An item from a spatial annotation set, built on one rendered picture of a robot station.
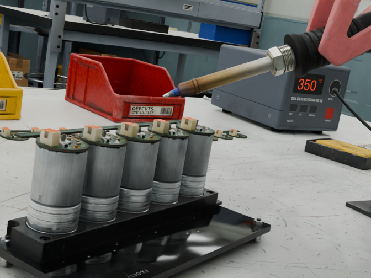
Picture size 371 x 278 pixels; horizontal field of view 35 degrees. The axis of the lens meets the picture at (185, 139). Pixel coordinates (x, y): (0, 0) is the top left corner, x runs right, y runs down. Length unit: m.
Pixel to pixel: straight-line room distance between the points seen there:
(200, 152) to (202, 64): 5.83
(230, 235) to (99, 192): 0.09
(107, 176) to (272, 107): 0.49
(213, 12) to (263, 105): 2.61
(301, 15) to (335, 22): 6.03
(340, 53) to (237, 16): 3.18
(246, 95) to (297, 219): 0.39
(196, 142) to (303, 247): 0.10
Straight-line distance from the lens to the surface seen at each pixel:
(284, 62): 0.32
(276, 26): 6.54
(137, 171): 0.32
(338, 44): 0.32
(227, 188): 0.48
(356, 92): 5.82
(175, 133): 0.34
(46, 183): 0.28
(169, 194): 0.35
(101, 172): 0.30
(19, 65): 4.62
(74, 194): 0.28
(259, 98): 0.79
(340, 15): 0.32
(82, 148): 0.28
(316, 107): 0.80
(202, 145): 0.36
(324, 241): 0.41
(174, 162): 0.34
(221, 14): 3.41
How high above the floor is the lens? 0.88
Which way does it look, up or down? 12 degrees down
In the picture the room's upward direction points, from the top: 10 degrees clockwise
